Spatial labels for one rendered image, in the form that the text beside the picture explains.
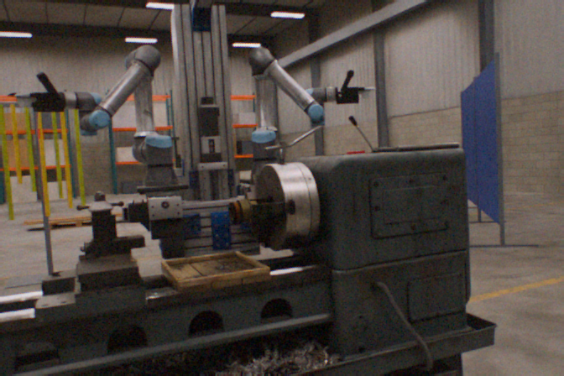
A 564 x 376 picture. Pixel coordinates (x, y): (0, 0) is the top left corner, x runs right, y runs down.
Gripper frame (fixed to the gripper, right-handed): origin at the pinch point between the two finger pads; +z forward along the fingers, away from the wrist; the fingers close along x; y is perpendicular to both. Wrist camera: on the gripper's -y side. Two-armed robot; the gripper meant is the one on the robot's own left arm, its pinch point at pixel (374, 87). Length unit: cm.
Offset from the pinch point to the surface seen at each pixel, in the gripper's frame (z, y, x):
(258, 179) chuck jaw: -51, 29, 78
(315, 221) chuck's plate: -31, 43, 92
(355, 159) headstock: -16, 22, 88
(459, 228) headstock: 23, 54, 71
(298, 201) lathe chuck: -36, 35, 94
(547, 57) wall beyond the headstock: 507, -30, -1006
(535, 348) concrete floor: 95, 164, -31
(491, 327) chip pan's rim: 31, 88, 84
